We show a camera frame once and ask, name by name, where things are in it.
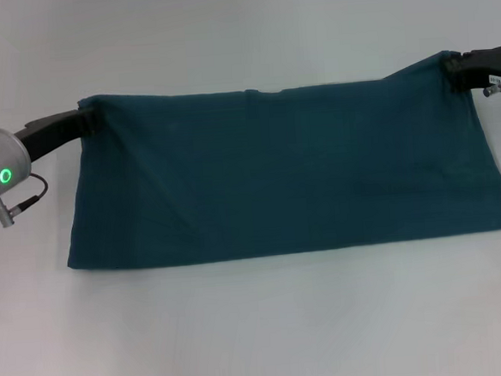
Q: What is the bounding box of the teal blue t-shirt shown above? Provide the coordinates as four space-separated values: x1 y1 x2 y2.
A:
51 45 501 274

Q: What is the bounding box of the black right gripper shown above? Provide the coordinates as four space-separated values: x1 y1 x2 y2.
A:
442 44 501 100

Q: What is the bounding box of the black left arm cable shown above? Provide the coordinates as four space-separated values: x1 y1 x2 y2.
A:
0 171 51 229

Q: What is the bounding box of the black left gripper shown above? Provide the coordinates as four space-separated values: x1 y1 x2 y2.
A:
15 106 106 165

